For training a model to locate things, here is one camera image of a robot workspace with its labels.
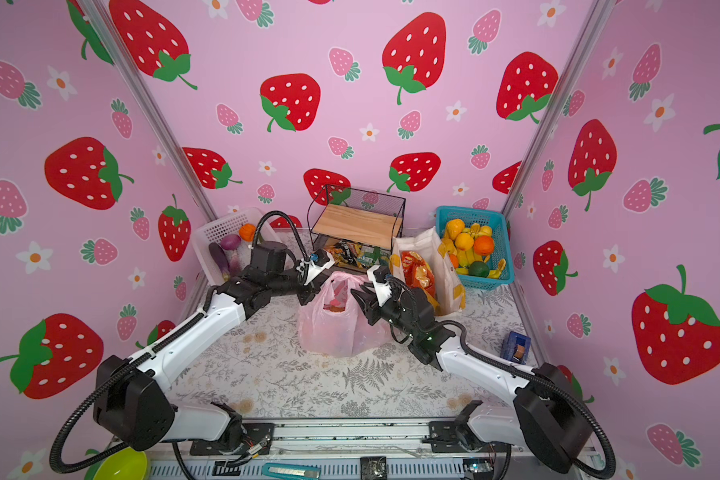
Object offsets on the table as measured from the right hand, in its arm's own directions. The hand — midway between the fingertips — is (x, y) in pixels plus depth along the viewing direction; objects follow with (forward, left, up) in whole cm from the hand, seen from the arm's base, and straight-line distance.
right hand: (355, 286), depth 75 cm
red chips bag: (+13, -17, -10) cm, 23 cm away
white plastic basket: (+29, +61, -14) cm, 69 cm away
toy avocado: (+23, -37, -17) cm, 47 cm away
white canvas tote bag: (+4, -25, -6) cm, 26 cm away
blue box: (-3, -45, -19) cm, 49 cm away
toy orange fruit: (+35, -41, -17) cm, 57 cm away
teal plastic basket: (+46, -48, -18) cm, 69 cm away
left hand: (+3, +7, -1) cm, 8 cm away
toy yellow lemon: (+35, -33, -16) cm, 51 cm away
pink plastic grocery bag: (-8, +5, -6) cm, 11 cm away
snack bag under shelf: (+25, +7, -16) cm, 31 cm away
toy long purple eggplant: (+20, +55, -19) cm, 62 cm away
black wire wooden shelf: (+30, +6, -8) cm, 31 cm away
